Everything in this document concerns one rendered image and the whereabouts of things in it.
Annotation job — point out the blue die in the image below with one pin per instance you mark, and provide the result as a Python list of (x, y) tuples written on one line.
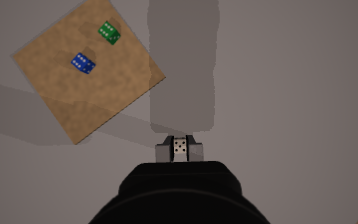
[(83, 63)]

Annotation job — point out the white die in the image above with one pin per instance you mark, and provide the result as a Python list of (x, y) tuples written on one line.
[(180, 145)]

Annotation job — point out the green die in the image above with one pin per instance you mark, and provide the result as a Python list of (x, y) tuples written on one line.
[(109, 33)]

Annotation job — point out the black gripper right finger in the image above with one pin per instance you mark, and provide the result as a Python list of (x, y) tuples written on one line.
[(194, 150)]

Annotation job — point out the tan square mat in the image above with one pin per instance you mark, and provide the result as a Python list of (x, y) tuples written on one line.
[(82, 102)]

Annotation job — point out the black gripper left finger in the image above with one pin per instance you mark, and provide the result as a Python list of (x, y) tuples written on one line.
[(165, 151)]

